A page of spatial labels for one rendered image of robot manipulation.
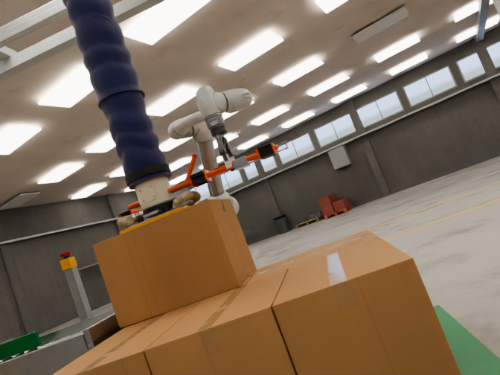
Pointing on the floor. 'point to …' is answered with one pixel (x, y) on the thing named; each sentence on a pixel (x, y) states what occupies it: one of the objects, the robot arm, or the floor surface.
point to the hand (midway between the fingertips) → (231, 166)
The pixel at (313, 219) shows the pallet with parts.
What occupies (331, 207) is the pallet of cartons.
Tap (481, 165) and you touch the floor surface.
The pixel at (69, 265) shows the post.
